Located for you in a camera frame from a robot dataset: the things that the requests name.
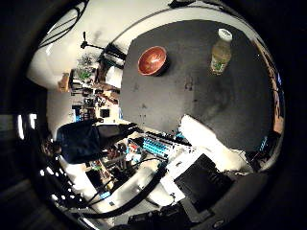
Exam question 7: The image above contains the clear bottle with white cap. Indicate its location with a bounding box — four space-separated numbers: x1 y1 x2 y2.
209 28 234 77

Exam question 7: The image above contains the blue and white electronics box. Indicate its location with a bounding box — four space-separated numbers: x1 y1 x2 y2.
127 130 194 161

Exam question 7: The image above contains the black table mat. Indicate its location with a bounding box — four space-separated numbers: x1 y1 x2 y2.
119 19 276 151

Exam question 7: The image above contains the person in dark blue top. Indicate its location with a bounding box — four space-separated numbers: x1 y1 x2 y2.
41 118 143 165

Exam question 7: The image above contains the red-brown wooden bowl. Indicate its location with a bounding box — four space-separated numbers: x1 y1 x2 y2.
137 45 170 78

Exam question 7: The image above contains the cluttered storage shelf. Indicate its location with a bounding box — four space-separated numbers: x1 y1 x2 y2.
57 54 123 124

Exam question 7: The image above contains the thin black hanging cable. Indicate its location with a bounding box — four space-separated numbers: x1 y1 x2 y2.
38 0 90 49

